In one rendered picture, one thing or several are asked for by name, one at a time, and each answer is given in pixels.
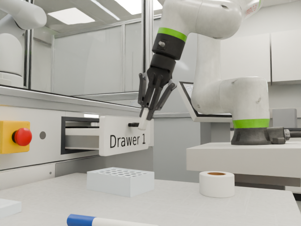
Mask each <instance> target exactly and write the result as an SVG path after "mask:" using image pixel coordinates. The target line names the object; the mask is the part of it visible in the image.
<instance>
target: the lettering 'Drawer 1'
mask: <svg viewBox="0 0 301 226"><path fill-rule="evenodd" d="M142 135H144V134H142ZM112 136H113V137H115V135H110V148H113V147H115V145H116V137H115V145H114V146H112ZM139 137H140V136H138V138H139ZM134 138H135V139H136V137H133V139H134ZM119 139H120V138H118V147H119ZM121 139H124V141H122V142H121V146H122V147H123V146H125V138H124V137H122V138H121ZM126 139H127V137H126ZM129 140H130V137H129ZM129 140H127V146H128V145H129V143H130V146H131V141H132V137H131V141H129ZM134 141H137V140H133V145H136V144H134ZM123 142H124V145H122V143H123ZM143 144H145V142H143Z"/></svg>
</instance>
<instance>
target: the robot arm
mask: <svg viewBox="0 0 301 226"><path fill-rule="evenodd" d="M263 2H264V0H165V2H164V4H163V7H162V16H161V21H160V26H159V29H158V32H157V35H156V38H155V42H154V45H153V48H152V52H153V53H155V54H154V55H153V57H152V59H151V63H150V67H149V69H148V70H147V72H145V73H139V79H140V83H139V92H138V104H140V105H141V106H142V109H141V112H140V115H139V117H141V120H140V123H139V126H138V129H139V130H146V127H147V124H148V121H151V120H152V117H153V114H154V111H160V110H161V109H162V107H163V105H164V104H165V102H166V100H167V99H168V97H169V96H170V94H171V92H172V91H173V90H174V89H175V88H176V87H177V85H176V84H175V83H174V82H173V81H172V73H173V71H174V68H175V65H176V61H178V60H180V58H181V55H182V52H183V49H184V46H185V43H186V40H187V37H188V35H189V33H197V61H196V70H195V77H194V83H193V89H192V94H191V103H192V106H193V107H194V109H195V110H196V111H197V112H199V113H201V114H220V113H230V114H232V122H233V125H234V134H233V138H232V140H231V145H270V144H285V142H286V141H288V140H290V138H301V131H296V132H289V130H288V129H286V130H284V127H269V122H270V110H269V97H268V85H267V81H266V79H264V78H262V77H258V76H247V77H241V78H233V79H228V80H221V70H220V41H221V40H223V39H228V38H230V37H232V36H233V35H234V34H235V33H236V32H237V31H238V29H239V28H240V25H241V23H242V22H243V21H244V20H245V19H247V18H249V17H251V16H252V15H254V14H255V13H256V12H257V11H258V10H259V9H260V8H261V6H262V4H263ZM175 60H176V61H175ZM147 78H148V80H149V83H148V88H147V91H146V79H147ZM167 83H169V84H168V87H167V88H166V90H165V91H164V93H163V94H162V96H161V98H160V99H159V97H160V94H161V91H162V90H163V87H164V86H165V85H166V84H167ZM154 89H155V91H154ZM153 91H154V94H153ZM145 92H146V94H145ZM152 94H153V97H152ZM151 98H152V100H151ZM150 101H151V103H150ZM149 104H150V107H149Z"/></svg>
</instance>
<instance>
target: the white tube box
mask: <svg viewBox="0 0 301 226"><path fill-rule="evenodd" d="M87 189H88V190H93V191H99V192H104V193H109V194H114V195H119V196H125V197H133V196H137V195H139V194H142V193H145V192H148V191H151V190H154V189H155V184H154V172H150V171H142V170H134V169H123V168H115V167H111V168H106V169H99V170H94V171H89V172H87Z"/></svg>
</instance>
